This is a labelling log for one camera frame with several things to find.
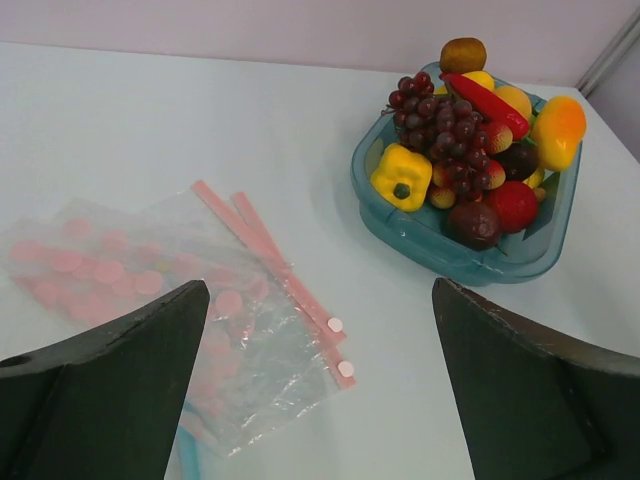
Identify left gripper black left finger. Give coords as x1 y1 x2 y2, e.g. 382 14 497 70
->
1 280 210 479

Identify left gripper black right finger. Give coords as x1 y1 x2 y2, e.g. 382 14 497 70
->
432 278 639 479

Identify dark purple passion fruit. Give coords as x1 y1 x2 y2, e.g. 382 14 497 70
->
446 202 502 251

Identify yellow bell pepper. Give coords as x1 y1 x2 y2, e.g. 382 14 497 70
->
370 143 433 212

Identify purple grape bunch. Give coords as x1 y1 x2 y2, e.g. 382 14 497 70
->
383 71 491 194

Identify yellow-orange mango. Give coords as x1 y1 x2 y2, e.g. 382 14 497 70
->
530 96 587 172

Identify clear bag, blue zipper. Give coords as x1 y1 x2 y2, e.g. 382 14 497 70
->
175 402 216 480

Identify teal plastic basket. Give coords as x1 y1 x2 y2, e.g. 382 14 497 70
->
349 60 584 288

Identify red strawberry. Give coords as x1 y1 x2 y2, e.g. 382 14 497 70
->
484 181 538 234

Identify dark purple plum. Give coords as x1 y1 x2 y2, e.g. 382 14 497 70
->
494 143 539 181

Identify red-yellow lychee cluster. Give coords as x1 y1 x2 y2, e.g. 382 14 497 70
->
427 120 513 210

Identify red chili pepper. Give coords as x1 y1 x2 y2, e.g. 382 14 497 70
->
439 73 530 141

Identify orange-yellow apricot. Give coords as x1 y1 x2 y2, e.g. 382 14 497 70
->
493 85 532 119

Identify yellow lemon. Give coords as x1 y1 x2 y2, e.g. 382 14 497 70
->
434 71 496 95

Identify brown kiwi fruit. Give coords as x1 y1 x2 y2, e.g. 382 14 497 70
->
439 37 487 74

